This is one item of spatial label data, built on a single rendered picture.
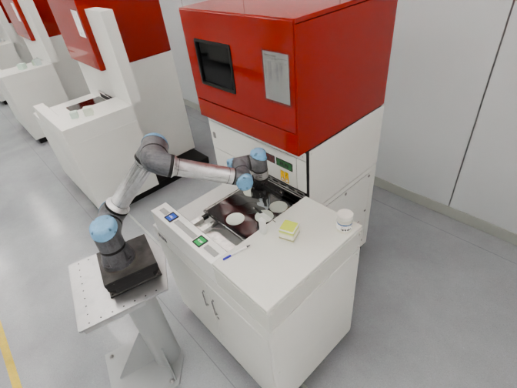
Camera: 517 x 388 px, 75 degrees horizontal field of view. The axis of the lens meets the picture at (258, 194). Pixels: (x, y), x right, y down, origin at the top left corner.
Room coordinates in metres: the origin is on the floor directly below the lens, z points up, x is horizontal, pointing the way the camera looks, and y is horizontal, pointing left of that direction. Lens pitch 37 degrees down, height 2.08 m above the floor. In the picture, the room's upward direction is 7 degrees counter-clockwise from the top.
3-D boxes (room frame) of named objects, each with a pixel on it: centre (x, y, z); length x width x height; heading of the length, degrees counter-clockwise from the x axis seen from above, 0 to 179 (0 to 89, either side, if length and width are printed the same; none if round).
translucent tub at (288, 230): (1.11, -0.12, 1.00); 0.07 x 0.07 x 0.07; 57
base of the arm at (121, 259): (1.15, 0.70, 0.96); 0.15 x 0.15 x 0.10
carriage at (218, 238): (1.24, 0.25, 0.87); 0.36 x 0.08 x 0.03; 39
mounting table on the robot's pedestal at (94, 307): (1.14, 0.72, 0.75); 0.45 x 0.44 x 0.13; 116
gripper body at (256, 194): (1.40, -0.02, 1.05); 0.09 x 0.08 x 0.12; 69
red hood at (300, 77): (1.91, -0.25, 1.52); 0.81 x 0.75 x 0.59; 39
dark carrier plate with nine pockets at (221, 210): (1.42, 0.05, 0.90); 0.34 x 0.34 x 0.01; 39
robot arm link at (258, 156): (1.40, -0.02, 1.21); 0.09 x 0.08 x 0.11; 98
